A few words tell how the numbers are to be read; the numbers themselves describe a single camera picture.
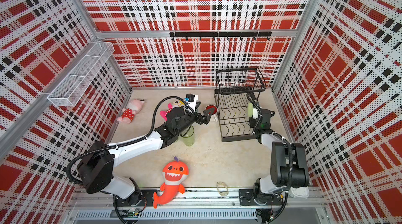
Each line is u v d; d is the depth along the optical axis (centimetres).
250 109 95
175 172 74
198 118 69
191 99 65
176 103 102
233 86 119
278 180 44
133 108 102
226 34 89
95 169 43
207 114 69
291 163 42
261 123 72
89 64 83
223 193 73
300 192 74
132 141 50
